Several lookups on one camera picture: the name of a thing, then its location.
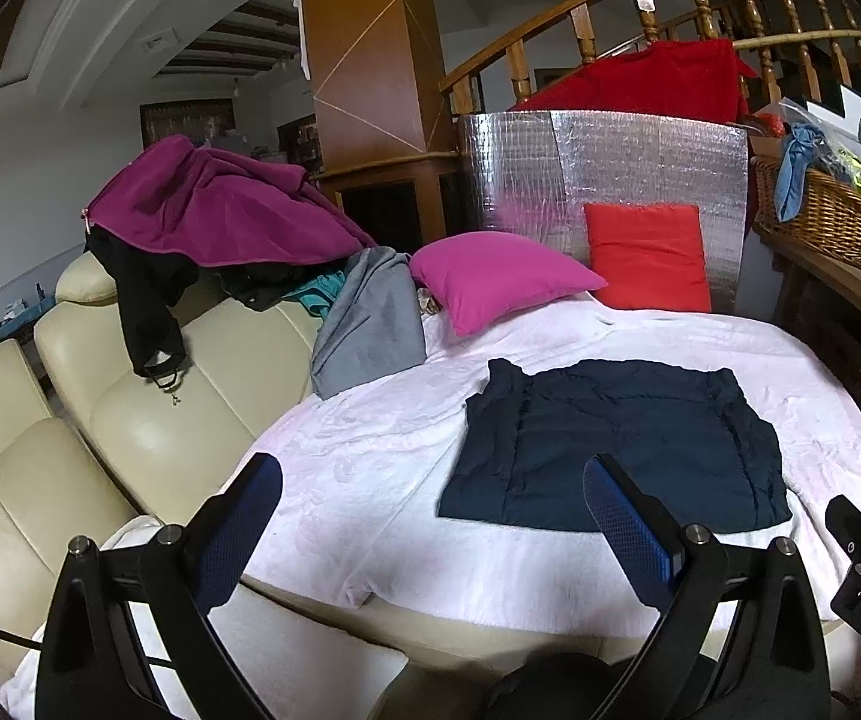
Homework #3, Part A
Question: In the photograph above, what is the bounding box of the purple fleece garment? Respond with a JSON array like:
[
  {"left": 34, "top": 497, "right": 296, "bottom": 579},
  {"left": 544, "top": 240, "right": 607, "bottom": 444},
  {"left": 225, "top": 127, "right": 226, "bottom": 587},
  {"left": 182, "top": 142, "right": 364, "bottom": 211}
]
[{"left": 83, "top": 135, "right": 373, "bottom": 268}]

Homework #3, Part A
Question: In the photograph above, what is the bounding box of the black garment on sofa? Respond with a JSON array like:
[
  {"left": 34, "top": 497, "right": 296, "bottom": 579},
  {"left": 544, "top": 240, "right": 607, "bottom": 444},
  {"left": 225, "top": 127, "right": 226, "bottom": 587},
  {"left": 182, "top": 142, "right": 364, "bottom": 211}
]
[{"left": 87, "top": 226, "right": 321, "bottom": 387}]

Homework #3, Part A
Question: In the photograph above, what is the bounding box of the silver foil insulation panel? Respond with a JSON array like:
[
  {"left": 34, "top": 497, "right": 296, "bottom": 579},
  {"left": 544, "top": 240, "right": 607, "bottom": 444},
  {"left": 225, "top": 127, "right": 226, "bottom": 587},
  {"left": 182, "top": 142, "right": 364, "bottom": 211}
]
[{"left": 458, "top": 110, "right": 749, "bottom": 314}]

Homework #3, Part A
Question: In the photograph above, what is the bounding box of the white pink bed blanket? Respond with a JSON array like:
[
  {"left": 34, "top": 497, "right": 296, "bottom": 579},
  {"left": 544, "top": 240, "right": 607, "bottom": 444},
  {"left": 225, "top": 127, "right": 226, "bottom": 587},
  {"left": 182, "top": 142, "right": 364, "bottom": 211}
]
[{"left": 35, "top": 298, "right": 861, "bottom": 718}]

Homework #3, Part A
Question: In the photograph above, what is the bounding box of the grey garment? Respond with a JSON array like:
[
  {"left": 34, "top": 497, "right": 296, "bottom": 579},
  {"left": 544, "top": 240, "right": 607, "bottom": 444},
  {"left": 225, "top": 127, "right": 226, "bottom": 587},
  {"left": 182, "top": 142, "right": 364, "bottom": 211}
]
[{"left": 310, "top": 247, "right": 427, "bottom": 400}]

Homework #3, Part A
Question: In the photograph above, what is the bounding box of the brown wooden pillar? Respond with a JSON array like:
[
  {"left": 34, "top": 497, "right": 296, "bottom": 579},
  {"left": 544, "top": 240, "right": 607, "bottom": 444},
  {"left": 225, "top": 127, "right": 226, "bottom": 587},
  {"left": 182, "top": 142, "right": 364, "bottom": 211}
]
[{"left": 302, "top": 0, "right": 460, "bottom": 252}]

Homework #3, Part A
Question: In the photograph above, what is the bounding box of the navy blue padded jacket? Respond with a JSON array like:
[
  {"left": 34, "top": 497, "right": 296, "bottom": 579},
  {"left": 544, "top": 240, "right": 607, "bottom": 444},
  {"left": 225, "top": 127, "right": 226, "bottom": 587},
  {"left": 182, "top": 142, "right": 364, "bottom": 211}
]
[{"left": 437, "top": 359, "right": 791, "bottom": 535}]

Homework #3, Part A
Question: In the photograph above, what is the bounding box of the red pillow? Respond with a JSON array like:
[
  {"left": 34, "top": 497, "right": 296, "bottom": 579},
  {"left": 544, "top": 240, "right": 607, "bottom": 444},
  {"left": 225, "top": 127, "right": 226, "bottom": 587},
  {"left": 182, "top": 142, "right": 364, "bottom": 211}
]
[{"left": 583, "top": 203, "right": 712, "bottom": 312}]

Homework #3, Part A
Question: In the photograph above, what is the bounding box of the red cloth on railing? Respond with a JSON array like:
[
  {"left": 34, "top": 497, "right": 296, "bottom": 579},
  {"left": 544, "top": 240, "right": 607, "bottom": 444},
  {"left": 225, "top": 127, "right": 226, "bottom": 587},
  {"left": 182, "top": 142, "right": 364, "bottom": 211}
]
[{"left": 513, "top": 39, "right": 757, "bottom": 124}]

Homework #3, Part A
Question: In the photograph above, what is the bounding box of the blue cloth in basket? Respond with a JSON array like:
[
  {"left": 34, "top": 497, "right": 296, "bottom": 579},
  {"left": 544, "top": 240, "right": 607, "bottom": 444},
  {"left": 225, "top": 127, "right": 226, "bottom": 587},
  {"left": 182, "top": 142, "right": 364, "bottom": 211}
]
[{"left": 772, "top": 124, "right": 826, "bottom": 223}]

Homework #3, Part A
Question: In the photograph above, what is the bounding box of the wicker basket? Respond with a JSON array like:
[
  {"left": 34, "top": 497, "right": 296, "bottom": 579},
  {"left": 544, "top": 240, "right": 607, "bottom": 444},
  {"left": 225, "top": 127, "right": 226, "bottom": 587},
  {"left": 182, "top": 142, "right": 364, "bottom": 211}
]
[{"left": 751, "top": 156, "right": 861, "bottom": 270}]

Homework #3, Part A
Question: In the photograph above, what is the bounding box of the cream leather sofa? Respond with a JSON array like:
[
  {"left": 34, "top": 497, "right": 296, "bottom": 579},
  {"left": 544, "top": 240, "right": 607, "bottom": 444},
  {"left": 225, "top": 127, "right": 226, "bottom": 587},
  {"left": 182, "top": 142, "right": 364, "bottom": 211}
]
[{"left": 0, "top": 250, "right": 861, "bottom": 720}]

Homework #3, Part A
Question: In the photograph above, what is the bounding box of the magenta pillow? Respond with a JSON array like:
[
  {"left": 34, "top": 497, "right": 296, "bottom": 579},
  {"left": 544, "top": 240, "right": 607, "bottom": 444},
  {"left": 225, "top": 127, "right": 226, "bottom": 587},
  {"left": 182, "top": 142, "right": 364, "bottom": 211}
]
[{"left": 409, "top": 231, "right": 608, "bottom": 337}]

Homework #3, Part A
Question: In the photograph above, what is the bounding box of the teal garment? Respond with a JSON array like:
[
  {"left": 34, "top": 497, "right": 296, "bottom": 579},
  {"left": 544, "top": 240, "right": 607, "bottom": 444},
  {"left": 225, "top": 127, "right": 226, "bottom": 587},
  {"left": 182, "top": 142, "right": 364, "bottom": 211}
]
[{"left": 284, "top": 271, "right": 346, "bottom": 319}]

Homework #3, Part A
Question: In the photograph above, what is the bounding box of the wooden stair railing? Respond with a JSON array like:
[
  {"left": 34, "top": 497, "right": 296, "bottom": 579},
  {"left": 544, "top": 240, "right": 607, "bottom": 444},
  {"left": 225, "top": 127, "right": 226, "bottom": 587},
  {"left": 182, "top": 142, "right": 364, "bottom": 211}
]
[{"left": 440, "top": 0, "right": 861, "bottom": 115}]

